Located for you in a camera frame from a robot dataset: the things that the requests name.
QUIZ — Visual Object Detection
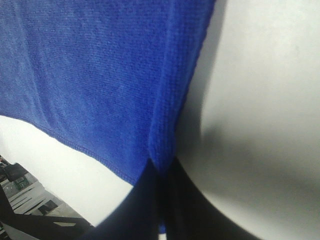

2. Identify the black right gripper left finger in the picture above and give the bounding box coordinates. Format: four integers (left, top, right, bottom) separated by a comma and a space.
83, 159, 159, 240

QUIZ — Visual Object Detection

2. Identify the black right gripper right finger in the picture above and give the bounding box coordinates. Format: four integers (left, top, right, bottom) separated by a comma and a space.
159, 158, 259, 240

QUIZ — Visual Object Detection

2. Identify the blue towel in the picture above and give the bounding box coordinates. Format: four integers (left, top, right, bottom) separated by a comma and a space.
0, 0, 217, 235

